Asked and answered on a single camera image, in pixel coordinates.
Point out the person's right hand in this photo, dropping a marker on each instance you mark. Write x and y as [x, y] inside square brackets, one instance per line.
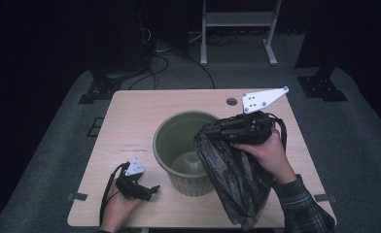
[271, 158]

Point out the dark cabinet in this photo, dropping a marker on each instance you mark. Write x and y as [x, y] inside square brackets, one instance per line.
[120, 39]

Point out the grey tape strip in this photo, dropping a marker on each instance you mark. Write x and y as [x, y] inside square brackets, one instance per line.
[77, 196]
[324, 197]

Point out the black plastic garbage bag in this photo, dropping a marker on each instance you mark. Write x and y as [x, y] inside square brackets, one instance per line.
[234, 181]

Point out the green plastic trash bin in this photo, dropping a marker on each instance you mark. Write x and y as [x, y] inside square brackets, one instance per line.
[175, 142]

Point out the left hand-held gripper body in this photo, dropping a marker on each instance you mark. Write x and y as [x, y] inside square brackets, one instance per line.
[130, 186]

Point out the black stand base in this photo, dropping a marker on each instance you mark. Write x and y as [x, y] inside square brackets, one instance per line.
[321, 87]
[99, 90]

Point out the person's left hand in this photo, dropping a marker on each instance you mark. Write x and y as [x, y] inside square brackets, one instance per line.
[115, 210]

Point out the white metal stand frame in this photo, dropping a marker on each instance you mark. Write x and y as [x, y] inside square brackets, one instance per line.
[237, 18]

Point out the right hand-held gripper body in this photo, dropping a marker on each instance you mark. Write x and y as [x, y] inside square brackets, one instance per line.
[253, 129]

